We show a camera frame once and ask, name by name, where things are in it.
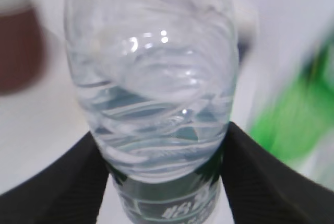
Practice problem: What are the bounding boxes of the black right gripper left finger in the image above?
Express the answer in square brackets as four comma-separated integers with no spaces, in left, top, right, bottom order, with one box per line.
[1,133,109,224]

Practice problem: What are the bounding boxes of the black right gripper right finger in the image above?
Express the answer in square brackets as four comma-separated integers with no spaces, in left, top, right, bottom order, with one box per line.
[220,122,333,223]

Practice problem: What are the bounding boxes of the clear water bottle green label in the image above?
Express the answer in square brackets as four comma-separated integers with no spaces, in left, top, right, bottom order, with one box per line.
[64,0,238,223]

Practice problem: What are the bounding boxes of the red-brown mug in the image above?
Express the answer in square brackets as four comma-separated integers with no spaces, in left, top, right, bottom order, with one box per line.
[1,0,47,96]

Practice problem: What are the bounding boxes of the green soda bottle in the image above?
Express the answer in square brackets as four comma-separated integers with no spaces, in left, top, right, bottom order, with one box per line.
[249,29,333,190]

